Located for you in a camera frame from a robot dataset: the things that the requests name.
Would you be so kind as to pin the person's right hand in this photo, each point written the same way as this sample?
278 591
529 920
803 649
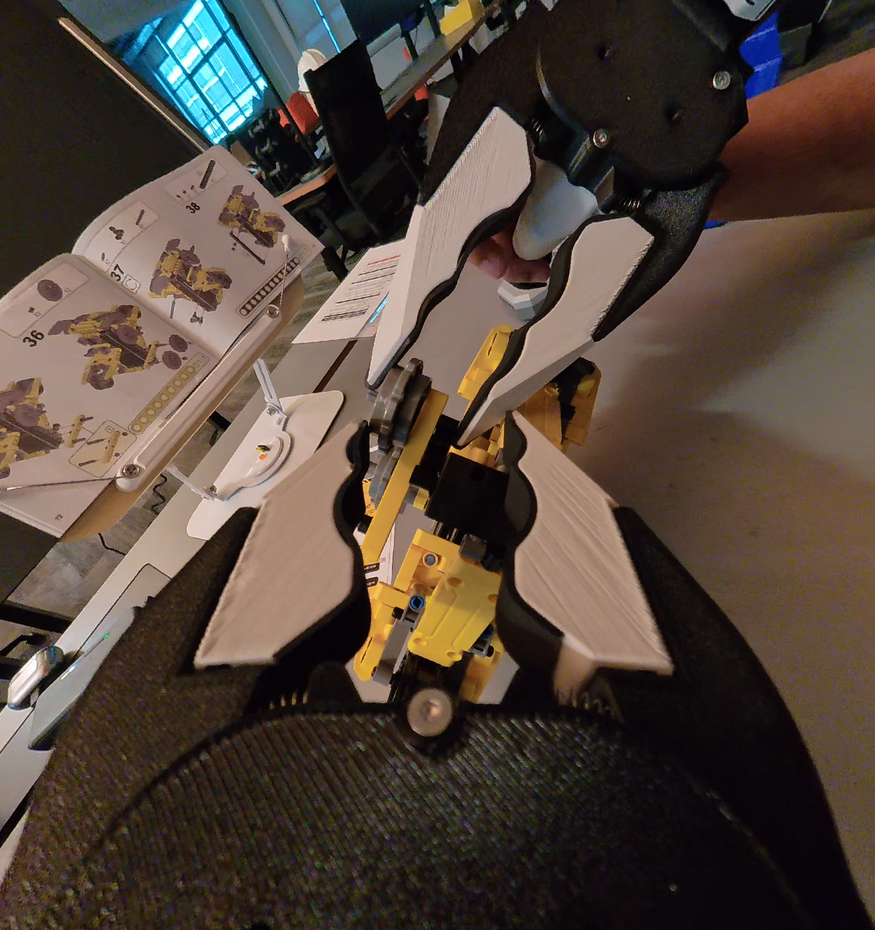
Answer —
503 265

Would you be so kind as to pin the printed white paper sheet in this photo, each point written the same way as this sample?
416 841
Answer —
357 298

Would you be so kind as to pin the small silver device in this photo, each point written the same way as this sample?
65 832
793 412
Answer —
34 676

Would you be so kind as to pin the black divider panel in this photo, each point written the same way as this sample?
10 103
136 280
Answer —
30 145

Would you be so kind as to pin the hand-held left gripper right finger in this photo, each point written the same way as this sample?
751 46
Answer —
590 574

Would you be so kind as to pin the yellow black toy vehicle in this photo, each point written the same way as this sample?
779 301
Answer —
452 603

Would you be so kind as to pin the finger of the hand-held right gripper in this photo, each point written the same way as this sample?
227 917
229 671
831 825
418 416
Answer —
452 218
583 298

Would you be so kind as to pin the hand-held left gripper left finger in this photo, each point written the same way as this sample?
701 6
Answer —
277 574

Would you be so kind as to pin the white book stand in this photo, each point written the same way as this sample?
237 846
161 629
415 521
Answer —
299 429

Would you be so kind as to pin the person's right forearm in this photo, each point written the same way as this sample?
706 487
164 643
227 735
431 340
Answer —
808 145

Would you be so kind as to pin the building instruction booklet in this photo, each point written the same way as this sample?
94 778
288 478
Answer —
118 327

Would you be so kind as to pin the black office chair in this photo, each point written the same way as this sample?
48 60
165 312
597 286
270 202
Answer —
357 131

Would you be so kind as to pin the grid pane window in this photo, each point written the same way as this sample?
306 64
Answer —
205 65

